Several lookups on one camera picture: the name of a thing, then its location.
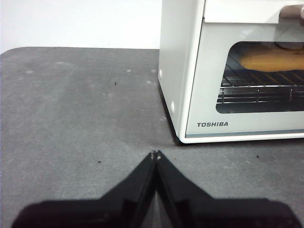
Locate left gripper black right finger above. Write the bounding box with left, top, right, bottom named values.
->
left=155, top=150, right=298, bottom=228

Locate glass oven door with handle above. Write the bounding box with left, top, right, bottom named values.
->
left=184, top=0, right=304, bottom=139

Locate metal wire oven rack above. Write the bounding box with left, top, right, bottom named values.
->
left=219, top=70, right=304, bottom=105

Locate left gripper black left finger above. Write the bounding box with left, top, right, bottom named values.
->
left=10, top=152, right=157, bottom=228

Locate cream Toshiba toaster oven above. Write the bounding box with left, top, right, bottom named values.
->
left=158, top=0, right=304, bottom=145

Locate yellow corn cob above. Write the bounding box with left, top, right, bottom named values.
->
left=239, top=48, right=304, bottom=72

